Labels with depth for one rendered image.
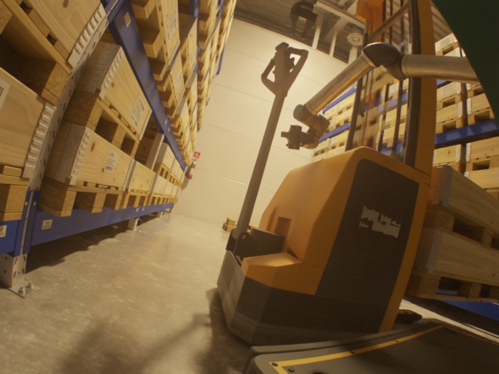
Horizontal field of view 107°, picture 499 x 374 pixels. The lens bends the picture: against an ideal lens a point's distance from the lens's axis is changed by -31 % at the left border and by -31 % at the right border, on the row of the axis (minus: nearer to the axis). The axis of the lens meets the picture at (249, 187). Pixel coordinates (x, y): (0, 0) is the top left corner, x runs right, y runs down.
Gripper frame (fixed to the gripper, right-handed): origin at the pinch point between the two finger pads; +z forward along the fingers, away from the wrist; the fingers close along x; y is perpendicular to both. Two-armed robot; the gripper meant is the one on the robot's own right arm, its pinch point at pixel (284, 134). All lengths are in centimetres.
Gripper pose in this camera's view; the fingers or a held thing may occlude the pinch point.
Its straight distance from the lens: 136.6
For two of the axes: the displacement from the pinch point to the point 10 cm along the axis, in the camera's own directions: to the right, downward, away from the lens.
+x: 1.1, -9.9, -1.2
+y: -7.8, -1.7, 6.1
